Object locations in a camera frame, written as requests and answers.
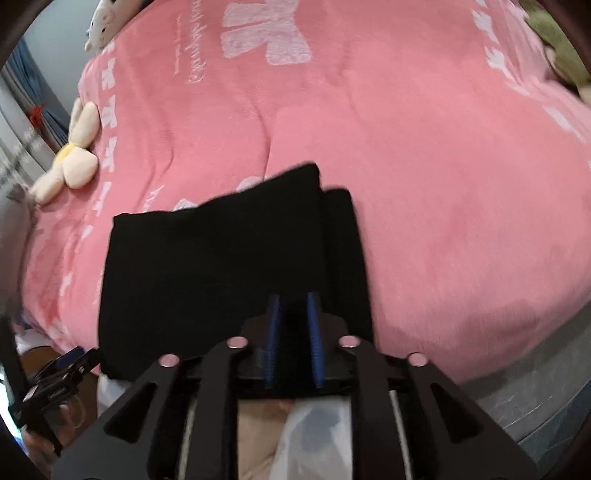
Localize black pants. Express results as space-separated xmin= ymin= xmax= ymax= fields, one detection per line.
xmin=98 ymin=163 xmax=374 ymax=381

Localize person's left hand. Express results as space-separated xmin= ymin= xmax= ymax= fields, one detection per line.
xmin=22 ymin=402 xmax=75 ymax=478

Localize grey white patterned slipper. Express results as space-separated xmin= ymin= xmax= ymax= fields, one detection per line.
xmin=270 ymin=397 xmax=353 ymax=480

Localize grey plush pillow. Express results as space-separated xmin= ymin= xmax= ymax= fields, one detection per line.
xmin=0 ymin=183 xmax=34 ymax=319

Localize cream flower plush toy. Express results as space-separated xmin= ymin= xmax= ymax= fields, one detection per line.
xmin=29 ymin=98 xmax=100 ymax=206

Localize white sheer curtain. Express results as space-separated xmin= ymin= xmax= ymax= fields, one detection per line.
xmin=0 ymin=80 xmax=54 ymax=187

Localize blue curtain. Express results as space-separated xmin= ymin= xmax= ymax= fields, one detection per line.
xmin=1 ymin=39 xmax=69 ymax=151

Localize pink fleece blanket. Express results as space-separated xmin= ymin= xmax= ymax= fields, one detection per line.
xmin=23 ymin=1 xmax=590 ymax=380

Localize white plush toy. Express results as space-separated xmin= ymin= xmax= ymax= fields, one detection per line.
xmin=84 ymin=0 xmax=143 ymax=52

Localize green plush toy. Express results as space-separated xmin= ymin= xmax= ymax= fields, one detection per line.
xmin=519 ymin=0 xmax=590 ymax=89

